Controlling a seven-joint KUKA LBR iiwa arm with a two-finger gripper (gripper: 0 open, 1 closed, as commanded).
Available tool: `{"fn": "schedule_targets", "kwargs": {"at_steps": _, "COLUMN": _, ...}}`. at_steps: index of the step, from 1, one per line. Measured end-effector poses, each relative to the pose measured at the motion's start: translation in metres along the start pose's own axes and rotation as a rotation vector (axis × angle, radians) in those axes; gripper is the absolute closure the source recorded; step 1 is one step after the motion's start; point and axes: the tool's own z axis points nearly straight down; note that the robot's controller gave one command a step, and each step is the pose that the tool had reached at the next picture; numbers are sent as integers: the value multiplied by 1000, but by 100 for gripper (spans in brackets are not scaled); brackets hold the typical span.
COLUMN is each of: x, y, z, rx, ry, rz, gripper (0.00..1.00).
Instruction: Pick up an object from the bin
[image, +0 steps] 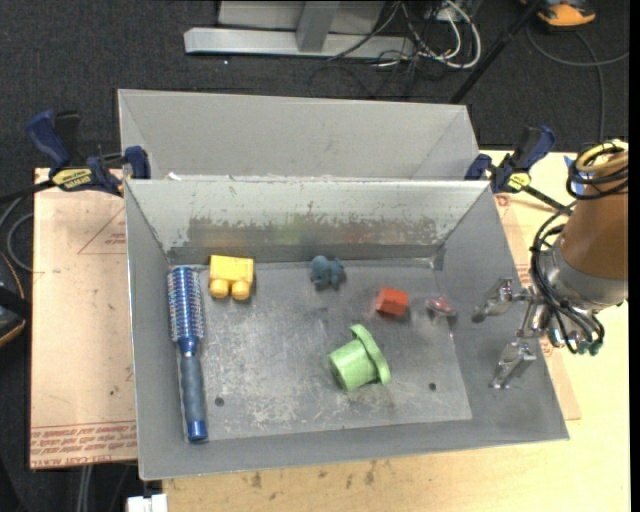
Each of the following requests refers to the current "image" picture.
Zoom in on small red clear toy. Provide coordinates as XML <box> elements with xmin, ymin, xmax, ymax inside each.
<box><xmin>425</xmin><ymin>295</ymin><xmax>458</xmax><ymax>322</ymax></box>

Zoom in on brown cardboard board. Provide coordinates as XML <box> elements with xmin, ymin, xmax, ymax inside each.
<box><xmin>29</xmin><ymin>167</ymin><xmax>582</xmax><ymax>471</ymax></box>

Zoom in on dark blue toy animal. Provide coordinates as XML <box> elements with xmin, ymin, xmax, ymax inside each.
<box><xmin>309</xmin><ymin>254</ymin><xmax>347</xmax><ymax>292</ymax></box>

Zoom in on grey metal bin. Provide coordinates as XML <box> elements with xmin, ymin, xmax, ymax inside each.
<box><xmin>117</xmin><ymin>88</ymin><xmax>571</xmax><ymax>482</ymax></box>

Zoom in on red block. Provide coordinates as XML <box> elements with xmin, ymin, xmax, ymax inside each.
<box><xmin>374</xmin><ymin>286</ymin><xmax>410</xmax><ymax>318</ymax></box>

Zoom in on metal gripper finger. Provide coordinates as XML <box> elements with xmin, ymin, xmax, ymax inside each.
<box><xmin>471</xmin><ymin>277</ymin><xmax>527</xmax><ymax>324</ymax></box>
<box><xmin>489</xmin><ymin>338</ymin><xmax>539</xmax><ymax>391</ymax></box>

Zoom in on yellow toy block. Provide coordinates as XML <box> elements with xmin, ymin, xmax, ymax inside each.
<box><xmin>207</xmin><ymin>254</ymin><xmax>256</xmax><ymax>302</ymax></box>

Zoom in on green flanged cylinder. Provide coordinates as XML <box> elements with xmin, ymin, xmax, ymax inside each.
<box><xmin>326</xmin><ymin>323</ymin><xmax>393</xmax><ymax>393</ymax></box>

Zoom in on blue hairbrush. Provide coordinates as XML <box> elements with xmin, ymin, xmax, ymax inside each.
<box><xmin>166</xmin><ymin>265</ymin><xmax>210</xmax><ymax>443</ymax></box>

